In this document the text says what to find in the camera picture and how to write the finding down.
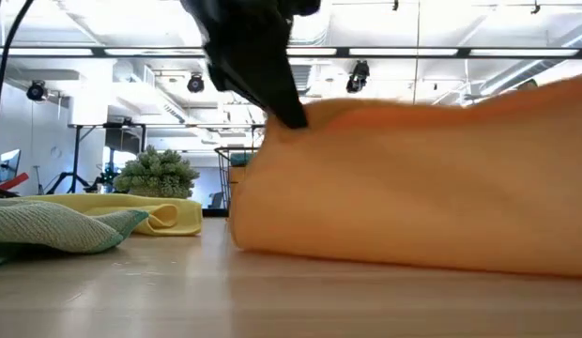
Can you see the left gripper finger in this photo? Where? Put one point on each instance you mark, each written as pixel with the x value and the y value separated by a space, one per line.
pixel 263 80

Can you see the yellow microfiber towel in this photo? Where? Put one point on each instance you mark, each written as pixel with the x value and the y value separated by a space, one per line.
pixel 178 216

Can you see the light green microfiber towel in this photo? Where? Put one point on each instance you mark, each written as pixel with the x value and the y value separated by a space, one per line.
pixel 47 225

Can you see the black ceiling spotlight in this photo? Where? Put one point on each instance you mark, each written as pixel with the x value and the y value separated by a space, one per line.
pixel 195 83
pixel 357 75
pixel 527 83
pixel 36 90

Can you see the green artificial plant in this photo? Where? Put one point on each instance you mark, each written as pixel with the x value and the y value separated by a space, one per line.
pixel 155 173

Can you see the black metal stand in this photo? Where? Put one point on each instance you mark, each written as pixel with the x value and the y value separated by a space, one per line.
pixel 76 150

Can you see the tilted computer monitor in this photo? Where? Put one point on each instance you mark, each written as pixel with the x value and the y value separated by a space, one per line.
pixel 10 164

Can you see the black aluminium table frame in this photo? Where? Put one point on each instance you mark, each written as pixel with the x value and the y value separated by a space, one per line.
pixel 216 212

